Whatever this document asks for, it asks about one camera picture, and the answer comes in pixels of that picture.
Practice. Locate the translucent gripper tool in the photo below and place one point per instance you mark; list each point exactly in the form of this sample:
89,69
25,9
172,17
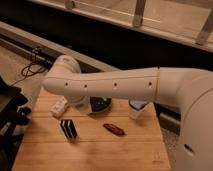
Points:
83,106

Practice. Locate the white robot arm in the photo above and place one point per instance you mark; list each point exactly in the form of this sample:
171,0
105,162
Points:
188,89

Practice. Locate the black and white striped eraser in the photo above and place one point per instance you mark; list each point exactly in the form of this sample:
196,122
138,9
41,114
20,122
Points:
68,128

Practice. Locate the dark blue bowl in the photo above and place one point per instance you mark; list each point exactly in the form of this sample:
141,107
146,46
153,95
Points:
99,104

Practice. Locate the white tube package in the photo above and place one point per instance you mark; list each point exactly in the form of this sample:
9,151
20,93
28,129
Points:
59,107

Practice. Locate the wooden board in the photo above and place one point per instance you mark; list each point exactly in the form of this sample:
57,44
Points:
45,148

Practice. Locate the brown chocolate bar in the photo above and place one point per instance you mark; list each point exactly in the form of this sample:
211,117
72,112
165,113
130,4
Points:
114,129

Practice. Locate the white cup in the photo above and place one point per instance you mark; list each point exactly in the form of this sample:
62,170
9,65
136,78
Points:
134,114

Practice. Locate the blue sponge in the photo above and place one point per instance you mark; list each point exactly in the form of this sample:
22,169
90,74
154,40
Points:
137,104

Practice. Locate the black equipment on left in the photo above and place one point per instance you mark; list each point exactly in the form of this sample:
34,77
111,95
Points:
13,113

